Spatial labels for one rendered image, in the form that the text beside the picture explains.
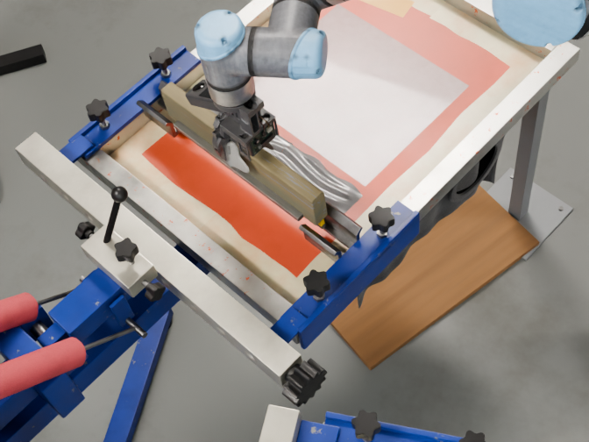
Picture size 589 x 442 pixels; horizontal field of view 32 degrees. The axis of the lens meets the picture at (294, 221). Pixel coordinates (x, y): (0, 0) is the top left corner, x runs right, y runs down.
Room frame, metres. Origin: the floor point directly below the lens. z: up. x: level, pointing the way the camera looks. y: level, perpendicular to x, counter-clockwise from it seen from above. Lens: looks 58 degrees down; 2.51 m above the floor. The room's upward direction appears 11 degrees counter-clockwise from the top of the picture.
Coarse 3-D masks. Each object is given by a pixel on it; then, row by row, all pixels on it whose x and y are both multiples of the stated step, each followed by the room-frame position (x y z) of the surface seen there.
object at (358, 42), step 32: (352, 0) 1.46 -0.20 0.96; (352, 32) 1.37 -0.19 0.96; (384, 32) 1.36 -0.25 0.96; (352, 64) 1.29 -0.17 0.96; (288, 96) 1.24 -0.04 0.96; (320, 96) 1.23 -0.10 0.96; (288, 128) 1.17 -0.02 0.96; (160, 160) 1.15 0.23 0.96; (192, 160) 1.14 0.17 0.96; (192, 192) 1.07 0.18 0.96; (224, 192) 1.05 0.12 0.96
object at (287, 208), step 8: (176, 128) 1.17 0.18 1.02; (184, 128) 1.16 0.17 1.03; (192, 136) 1.14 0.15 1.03; (200, 144) 1.12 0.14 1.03; (208, 144) 1.11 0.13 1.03; (208, 152) 1.10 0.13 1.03; (240, 176) 1.03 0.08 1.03; (248, 176) 1.02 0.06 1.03; (256, 184) 1.00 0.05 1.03; (264, 192) 0.98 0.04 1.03; (272, 192) 0.98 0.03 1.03; (272, 200) 0.97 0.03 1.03; (280, 200) 0.96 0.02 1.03; (280, 208) 0.95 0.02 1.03; (288, 208) 0.94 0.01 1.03; (296, 216) 0.92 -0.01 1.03
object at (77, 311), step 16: (96, 272) 0.89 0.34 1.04; (80, 288) 0.86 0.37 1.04; (96, 288) 0.86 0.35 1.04; (112, 288) 0.85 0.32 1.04; (64, 304) 0.84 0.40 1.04; (80, 304) 0.83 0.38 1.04; (96, 304) 0.82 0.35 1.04; (64, 320) 0.81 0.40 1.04; (80, 320) 0.80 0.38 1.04; (96, 320) 0.81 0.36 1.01; (80, 336) 0.79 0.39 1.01
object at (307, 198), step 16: (176, 96) 1.18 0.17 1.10; (176, 112) 1.18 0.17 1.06; (192, 112) 1.14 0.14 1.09; (208, 112) 1.13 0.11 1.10; (192, 128) 1.15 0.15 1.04; (208, 128) 1.10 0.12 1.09; (256, 160) 1.01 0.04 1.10; (272, 160) 1.00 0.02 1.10; (256, 176) 1.01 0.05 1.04; (272, 176) 0.98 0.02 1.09; (288, 176) 0.96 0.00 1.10; (288, 192) 0.95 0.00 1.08; (304, 192) 0.92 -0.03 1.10; (320, 192) 0.92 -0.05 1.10; (304, 208) 0.92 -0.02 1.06; (320, 208) 0.91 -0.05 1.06
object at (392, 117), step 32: (416, 32) 1.34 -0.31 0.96; (448, 32) 1.33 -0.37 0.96; (384, 64) 1.28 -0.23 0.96; (416, 64) 1.26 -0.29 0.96; (448, 64) 1.25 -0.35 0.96; (480, 64) 1.23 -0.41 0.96; (352, 96) 1.21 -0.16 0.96; (384, 96) 1.20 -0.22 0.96; (416, 96) 1.19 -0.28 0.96; (448, 96) 1.17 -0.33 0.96; (320, 128) 1.16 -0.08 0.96; (352, 128) 1.14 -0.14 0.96; (384, 128) 1.13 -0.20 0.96; (416, 128) 1.11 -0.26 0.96; (320, 160) 1.08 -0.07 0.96; (352, 160) 1.07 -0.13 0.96; (384, 160) 1.05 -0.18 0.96; (416, 160) 1.04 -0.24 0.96; (256, 192) 1.04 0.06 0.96; (256, 224) 0.97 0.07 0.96; (288, 224) 0.96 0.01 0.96; (288, 256) 0.89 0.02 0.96
